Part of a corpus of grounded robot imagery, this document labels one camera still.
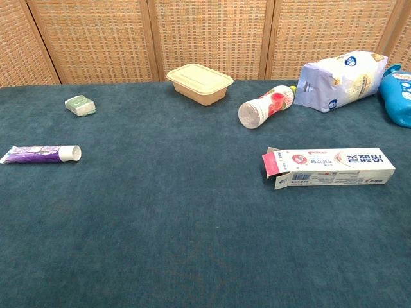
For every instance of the beige lidded food container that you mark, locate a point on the beige lidded food container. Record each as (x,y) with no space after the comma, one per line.
(200,83)

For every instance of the small purple tube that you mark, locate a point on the small purple tube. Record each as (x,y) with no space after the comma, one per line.
(35,154)

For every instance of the white red toothpaste box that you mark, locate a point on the white red toothpaste box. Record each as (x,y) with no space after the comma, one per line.
(337,163)

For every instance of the small green packet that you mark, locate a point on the small green packet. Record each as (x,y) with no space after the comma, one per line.
(79,105)

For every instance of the blue detergent pump bottle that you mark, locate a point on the blue detergent pump bottle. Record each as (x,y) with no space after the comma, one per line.
(398,96)

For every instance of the pink label drink bottle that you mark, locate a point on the pink label drink bottle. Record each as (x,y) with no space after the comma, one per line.
(266,106)

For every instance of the woven bamboo folding screen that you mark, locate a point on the woven bamboo folding screen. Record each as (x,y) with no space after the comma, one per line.
(205,35)

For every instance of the teal felt table cover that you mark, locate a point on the teal felt table cover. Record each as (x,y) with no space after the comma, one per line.
(180,224)

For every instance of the wet wipes pack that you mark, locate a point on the wet wipes pack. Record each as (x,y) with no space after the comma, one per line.
(343,80)

